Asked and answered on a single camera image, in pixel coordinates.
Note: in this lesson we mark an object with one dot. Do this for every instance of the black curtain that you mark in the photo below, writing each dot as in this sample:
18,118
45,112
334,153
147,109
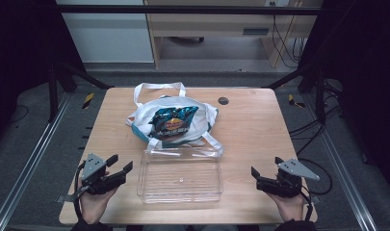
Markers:
19,48
366,64

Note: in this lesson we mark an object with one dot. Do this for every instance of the clear plastic container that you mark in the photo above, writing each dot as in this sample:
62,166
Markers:
179,179

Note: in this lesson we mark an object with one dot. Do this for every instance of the light wooden desk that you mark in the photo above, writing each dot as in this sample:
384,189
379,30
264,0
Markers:
208,24

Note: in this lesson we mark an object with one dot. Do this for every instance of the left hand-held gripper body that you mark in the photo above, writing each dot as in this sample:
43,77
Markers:
93,166

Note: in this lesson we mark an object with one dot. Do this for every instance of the blue chip packet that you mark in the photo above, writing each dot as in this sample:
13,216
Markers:
173,123

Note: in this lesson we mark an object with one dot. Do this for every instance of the white cabinet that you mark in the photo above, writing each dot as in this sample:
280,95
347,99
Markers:
109,35

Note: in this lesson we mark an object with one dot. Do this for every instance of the dark round table grommet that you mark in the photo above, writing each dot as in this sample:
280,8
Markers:
223,100

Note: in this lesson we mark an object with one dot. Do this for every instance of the person's right hand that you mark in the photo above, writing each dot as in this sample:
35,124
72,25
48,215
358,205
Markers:
289,207

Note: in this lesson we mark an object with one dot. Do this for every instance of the aluminium floor rail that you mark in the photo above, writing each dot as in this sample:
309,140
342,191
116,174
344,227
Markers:
32,154
343,173

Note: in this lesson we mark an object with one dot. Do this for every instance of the black horizontal frame bar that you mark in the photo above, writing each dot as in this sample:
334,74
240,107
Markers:
183,9

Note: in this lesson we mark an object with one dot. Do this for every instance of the black metal stand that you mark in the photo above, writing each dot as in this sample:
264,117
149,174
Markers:
53,93
320,96

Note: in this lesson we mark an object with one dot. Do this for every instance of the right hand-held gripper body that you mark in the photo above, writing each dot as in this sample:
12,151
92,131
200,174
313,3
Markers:
284,181

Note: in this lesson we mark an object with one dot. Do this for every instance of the white tote bag teal trim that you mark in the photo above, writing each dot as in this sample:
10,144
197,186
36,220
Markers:
141,118

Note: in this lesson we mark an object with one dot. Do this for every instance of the yellow black floor tape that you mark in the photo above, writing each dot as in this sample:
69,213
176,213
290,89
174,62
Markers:
88,100
294,101

